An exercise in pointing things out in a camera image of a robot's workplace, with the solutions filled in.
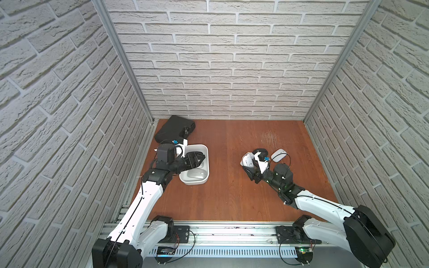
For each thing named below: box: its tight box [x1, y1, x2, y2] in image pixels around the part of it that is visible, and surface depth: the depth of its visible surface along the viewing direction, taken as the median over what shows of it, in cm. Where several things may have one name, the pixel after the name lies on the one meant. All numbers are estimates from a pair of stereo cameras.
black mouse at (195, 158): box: [188, 151, 206, 170], surface depth 68 cm
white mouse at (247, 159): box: [240, 151, 255, 167], surface depth 79 cm
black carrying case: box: [154, 115, 196, 144], surface depth 112 cm
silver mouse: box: [187, 168, 207, 180], surface depth 94 cm
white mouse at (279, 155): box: [270, 148, 288, 163], surface depth 102 cm
